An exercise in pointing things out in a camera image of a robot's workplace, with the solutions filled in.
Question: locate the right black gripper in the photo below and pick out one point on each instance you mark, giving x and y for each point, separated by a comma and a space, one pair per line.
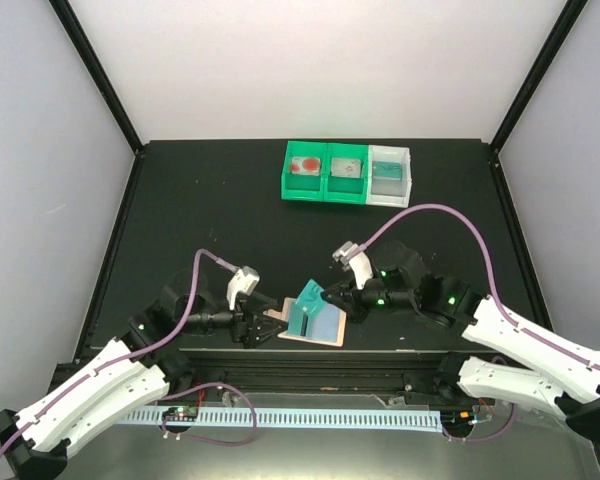
356, 312

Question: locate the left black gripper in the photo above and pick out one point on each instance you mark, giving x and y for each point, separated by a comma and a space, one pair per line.
249, 335

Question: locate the beige card holder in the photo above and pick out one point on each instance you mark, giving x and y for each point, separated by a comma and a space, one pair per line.
282, 314

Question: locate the teal VIP credit card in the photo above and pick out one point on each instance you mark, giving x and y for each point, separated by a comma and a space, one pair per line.
305, 309

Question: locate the blue credit card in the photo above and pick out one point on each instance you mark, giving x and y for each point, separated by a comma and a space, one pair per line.
325, 326

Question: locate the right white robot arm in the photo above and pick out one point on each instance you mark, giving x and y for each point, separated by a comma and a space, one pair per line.
548, 373

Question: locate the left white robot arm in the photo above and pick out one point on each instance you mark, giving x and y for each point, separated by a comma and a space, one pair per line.
131, 371

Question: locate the grey patterned card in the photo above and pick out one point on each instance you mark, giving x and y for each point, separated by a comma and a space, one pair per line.
345, 167

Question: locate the teal card in bin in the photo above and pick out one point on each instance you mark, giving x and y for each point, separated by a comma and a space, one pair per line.
382, 170

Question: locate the red dotted card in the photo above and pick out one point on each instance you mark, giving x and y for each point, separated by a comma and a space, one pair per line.
305, 165

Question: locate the left circuit board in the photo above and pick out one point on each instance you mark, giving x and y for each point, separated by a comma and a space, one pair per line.
180, 413

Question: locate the circuit board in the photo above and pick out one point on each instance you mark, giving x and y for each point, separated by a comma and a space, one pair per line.
180, 413
463, 417

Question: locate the left green bin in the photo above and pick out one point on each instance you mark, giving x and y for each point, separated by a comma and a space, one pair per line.
298, 187

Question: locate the green bin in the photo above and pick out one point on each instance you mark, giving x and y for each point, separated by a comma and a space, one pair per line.
298, 187
345, 190

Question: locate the middle green bin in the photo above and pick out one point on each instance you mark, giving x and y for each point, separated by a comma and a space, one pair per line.
345, 190

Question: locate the white bin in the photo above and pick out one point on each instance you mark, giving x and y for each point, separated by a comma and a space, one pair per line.
389, 193

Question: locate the right circuit board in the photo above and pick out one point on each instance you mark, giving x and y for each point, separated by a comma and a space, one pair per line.
463, 417

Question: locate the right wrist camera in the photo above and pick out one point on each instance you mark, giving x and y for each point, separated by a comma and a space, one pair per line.
353, 258

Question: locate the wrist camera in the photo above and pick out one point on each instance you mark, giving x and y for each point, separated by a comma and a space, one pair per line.
244, 281
353, 258

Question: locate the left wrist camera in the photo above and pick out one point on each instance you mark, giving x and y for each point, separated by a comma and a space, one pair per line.
244, 281

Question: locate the black aluminium rail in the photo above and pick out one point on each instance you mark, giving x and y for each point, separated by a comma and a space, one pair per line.
317, 371

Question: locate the white slotted cable duct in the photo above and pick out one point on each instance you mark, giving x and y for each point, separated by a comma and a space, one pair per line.
289, 418

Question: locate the left black frame post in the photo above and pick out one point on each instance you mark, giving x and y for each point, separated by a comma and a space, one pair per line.
85, 50

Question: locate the black frame post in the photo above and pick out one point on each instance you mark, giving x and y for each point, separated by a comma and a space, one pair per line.
551, 46
85, 50

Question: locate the right black frame post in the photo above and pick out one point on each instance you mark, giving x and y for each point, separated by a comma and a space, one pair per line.
551, 46

